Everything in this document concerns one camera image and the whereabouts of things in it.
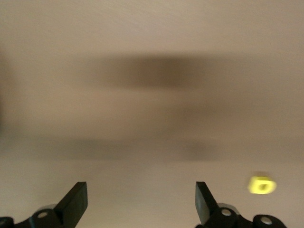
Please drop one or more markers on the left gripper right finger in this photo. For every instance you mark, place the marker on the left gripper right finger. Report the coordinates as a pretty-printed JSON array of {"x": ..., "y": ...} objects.
[{"x": 204, "y": 206}]

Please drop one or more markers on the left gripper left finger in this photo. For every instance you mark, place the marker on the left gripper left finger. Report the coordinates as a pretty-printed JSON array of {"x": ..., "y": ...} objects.
[{"x": 73, "y": 204}]

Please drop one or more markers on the yellow foam letter a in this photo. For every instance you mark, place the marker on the yellow foam letter a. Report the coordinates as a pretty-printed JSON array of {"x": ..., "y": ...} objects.
[{"x": 255, "y": 186}]

